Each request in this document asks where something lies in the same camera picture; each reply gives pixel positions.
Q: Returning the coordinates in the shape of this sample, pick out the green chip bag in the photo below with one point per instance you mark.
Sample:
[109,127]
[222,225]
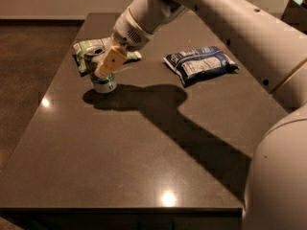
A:
[80,48]

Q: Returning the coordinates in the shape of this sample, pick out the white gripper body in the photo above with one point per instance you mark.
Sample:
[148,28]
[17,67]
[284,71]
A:
[129,30]

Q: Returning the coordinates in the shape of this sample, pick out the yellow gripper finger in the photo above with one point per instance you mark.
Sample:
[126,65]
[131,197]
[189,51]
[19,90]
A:
[114,57]

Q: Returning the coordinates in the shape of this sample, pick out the green white 7up can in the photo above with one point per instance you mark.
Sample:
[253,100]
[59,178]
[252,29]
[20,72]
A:
[92,57]

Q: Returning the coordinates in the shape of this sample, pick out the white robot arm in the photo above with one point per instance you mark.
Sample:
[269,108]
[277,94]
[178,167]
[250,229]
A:
[276,56]

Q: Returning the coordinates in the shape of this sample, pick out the blue chip bag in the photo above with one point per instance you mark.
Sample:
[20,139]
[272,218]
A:
[200,64]

